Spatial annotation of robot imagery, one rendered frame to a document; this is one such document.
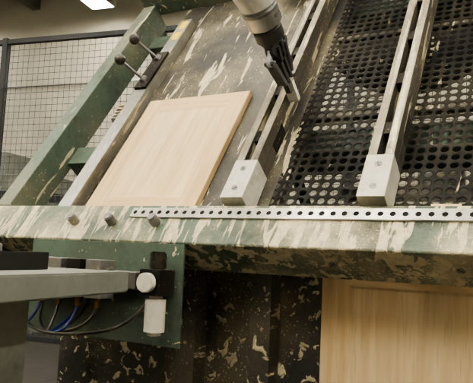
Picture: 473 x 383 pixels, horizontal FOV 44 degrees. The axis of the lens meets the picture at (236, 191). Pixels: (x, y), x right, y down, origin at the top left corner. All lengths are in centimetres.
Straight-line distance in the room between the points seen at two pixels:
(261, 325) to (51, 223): 64
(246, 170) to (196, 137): 33
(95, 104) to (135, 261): 87
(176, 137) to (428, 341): 90
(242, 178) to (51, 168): 80
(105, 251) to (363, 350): 68
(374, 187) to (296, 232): 19
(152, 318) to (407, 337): 58
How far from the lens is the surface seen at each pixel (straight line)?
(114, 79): 230
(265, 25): 146
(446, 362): 144
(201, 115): 181
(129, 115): 196
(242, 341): 163
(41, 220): 175
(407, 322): 144
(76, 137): 212
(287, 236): 128
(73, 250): 161
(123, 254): 150
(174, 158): 170
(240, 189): 140
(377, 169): 131
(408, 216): 123
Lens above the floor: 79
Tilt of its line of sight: 6 degrees up
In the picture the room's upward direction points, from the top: 3 degrees clockwise
